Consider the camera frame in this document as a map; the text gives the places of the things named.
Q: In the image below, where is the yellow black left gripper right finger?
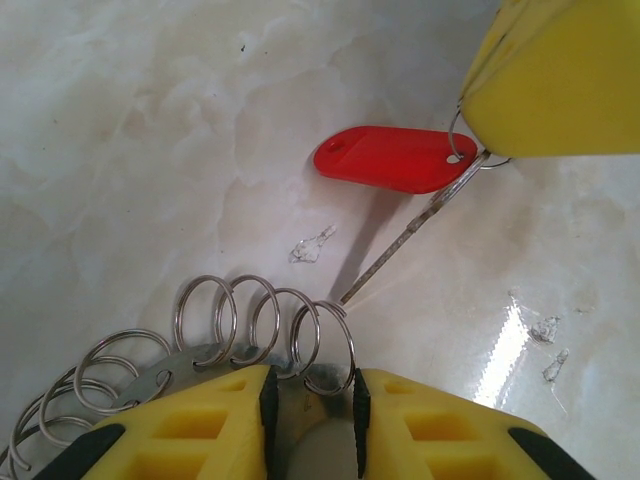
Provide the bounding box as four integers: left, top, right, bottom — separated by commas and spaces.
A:
351, 367, 597, 480

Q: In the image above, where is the silver key with red tag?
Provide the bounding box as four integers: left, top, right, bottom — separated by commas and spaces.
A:
313, 94, 512, 305

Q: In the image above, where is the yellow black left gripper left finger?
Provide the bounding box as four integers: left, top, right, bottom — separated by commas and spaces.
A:
29, 364, 279, 480

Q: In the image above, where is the metal band with key rings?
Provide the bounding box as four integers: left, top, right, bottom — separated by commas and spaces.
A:
0, 273, 357, 480

